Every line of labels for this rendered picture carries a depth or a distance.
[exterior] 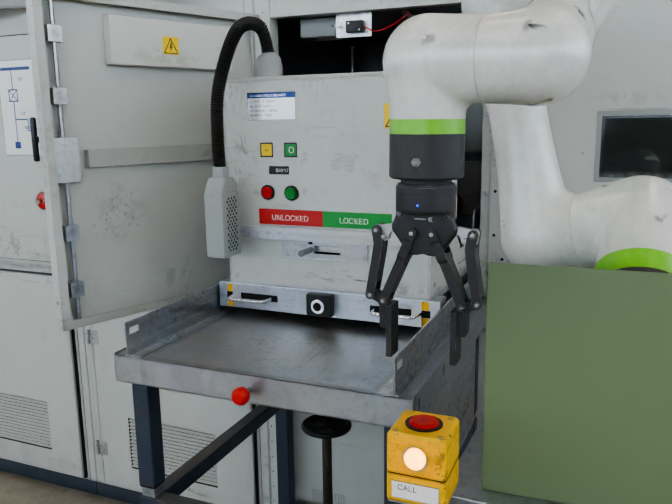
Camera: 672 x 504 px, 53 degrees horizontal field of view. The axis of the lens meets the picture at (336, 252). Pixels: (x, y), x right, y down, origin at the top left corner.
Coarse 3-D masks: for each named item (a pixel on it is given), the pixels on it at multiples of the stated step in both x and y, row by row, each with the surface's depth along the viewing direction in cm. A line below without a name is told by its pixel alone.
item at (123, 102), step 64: (64, 0) 146; (128, 0) 154; (64, 64) 148; (128, 64) 156; (192, 64) 169; (64, 128) 150; (128, 128) 161; (192, 128) 175; (64, 192) 152; (128, 192) 163; (192, 192) 177; (64, 256) 150; (128, 256) 165; (192, 256) 180; (64, 320) 152
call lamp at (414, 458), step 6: (408, 450) 87; (414, 450) 86; (420, 450) 86; (402, 456) 88; (408, 456) 86; (414, 456) 86; (420, 456) 86; (426, 456) 86; (408, 462) 86; (414, 462) 86; (420, 462) 86; (426, 462) 86; (414, 468) 86; (420, 468) 86
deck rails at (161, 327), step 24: (216, 288) 162; (168, 312) 145; (192, 312) 153; (216, 312) 162; (144, 336) 138; (168, 336) 144; (432, 336) 133; (408, 360) 118; (384, 384) 117; (408, 384) 118
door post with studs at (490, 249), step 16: (496, 176) 166; (496, 192) 167; (480, 208) 170; (496, 208) 168; (480, 224) 170; (496, 224) 168; (480, 240) 171; (496, 240) 169; (480, 256) 172; (496, 256) 170
